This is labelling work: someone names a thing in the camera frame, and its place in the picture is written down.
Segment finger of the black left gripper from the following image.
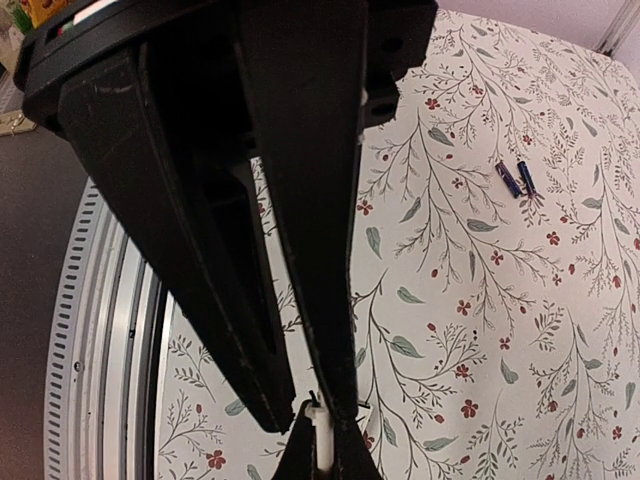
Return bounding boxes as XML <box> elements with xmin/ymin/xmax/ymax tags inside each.
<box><xmin>238</xmin><ymin>1</ymin><xmax>368</xmax><ymax>422</ymax></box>
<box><xmin>59</xmin><ymin>42</ymin><xmax>295</xmax><ymax>433</ymax></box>

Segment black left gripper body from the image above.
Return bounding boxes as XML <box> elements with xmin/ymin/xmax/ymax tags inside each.
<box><xmin>12</xmin><ymin>0</ymin><xmax>439</xmax><ymax>141</ymax></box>

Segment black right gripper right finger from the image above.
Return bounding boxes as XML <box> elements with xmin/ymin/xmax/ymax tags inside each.
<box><xmin>331</xmin><ymin>419</ymin><xmax>382</xmax><ymax>480</ymax></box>

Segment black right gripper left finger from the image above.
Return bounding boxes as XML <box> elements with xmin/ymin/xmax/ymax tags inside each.
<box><xmin>272</xmin><ymin>414</ymin><xmax>317</xmax><ymax>480</ymax></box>

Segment floral patterned table mat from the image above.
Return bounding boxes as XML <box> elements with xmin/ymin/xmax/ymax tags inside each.
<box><xmin>157</xmin><ymin>7</ymin><xmax>640</xmax><ymax>480</ymax></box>

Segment black battery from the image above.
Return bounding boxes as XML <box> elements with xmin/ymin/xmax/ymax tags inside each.
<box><xmin>517</xmin><ymin>160</ymin><xmax>537</xmax><ymax>197</ymax></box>

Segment left aluminium frame post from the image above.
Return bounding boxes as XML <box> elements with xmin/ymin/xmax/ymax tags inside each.
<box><xmin>596</xmin><ymin>0</ymin><xmax>640</xmax><ymax>57</ymax></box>

